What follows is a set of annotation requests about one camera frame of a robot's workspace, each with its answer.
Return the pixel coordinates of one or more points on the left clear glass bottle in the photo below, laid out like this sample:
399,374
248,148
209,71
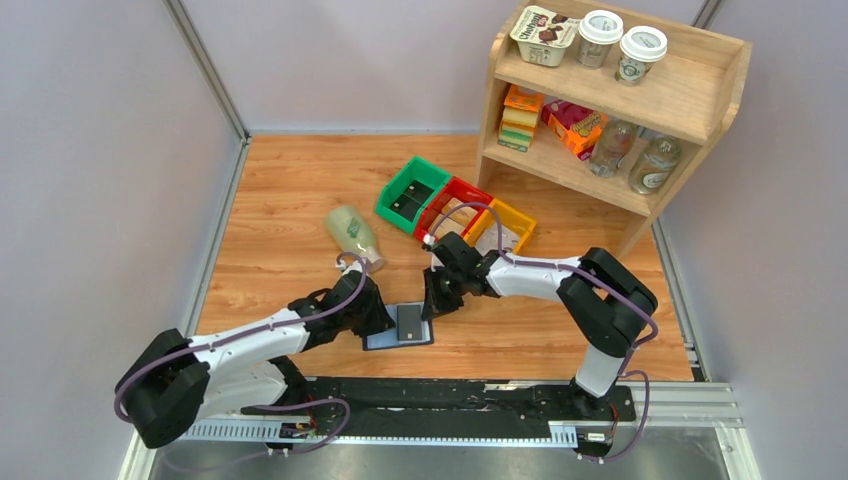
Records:
614,143

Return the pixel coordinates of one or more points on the stack of sponges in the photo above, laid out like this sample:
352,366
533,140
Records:
521,113

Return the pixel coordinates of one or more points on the black cards in green bin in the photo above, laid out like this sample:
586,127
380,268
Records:
411,200

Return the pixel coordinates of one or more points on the white lidded coffee cup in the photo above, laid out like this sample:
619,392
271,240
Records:
599,30
641,48

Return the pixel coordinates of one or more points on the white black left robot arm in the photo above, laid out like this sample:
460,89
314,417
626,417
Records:
178,380

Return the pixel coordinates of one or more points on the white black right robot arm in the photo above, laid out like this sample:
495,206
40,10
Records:
609,305

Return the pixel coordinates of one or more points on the green plastic bin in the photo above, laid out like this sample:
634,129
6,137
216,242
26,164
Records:
416,169

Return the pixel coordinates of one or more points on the right white lidded coffee cup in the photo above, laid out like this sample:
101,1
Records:
641,48

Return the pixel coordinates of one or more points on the left white lidded coffee cup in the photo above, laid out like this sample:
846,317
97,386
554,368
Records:
599,30

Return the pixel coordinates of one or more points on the red plastic bin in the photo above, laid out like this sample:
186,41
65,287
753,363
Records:
453,194

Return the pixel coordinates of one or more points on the blue leather card holder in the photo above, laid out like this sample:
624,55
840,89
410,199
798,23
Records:
388,339

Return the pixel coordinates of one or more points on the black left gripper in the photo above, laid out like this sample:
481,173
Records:
381,317

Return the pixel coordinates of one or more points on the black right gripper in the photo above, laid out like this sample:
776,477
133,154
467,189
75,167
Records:
434,303

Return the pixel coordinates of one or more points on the orange pink snack box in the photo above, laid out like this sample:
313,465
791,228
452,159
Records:
577,127

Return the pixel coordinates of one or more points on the clear glass bottle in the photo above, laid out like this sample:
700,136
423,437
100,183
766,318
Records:
614,143
654,164

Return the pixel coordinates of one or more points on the wooden shelf unit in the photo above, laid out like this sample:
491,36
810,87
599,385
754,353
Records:
693,94

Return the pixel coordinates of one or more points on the silver cards in yellow bin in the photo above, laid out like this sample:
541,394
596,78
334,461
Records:
508,239

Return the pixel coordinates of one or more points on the aluminium frame rail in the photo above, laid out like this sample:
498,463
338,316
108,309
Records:
683,430

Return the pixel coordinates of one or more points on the yellow plastic bin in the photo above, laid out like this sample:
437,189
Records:
510,218

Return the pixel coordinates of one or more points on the chobani yogurt cup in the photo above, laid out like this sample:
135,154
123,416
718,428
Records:
543,36

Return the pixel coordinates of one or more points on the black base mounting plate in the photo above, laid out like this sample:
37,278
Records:
454,409

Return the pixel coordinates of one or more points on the right clear glass bottle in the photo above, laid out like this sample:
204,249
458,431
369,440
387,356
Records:
654,164

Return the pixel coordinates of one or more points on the tan cards in red bin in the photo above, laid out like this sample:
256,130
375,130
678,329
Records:
454,216

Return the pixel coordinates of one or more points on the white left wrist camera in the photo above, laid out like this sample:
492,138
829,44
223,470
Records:
346,265

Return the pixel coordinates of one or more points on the green liquid plastic bottle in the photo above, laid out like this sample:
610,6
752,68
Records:
353,234

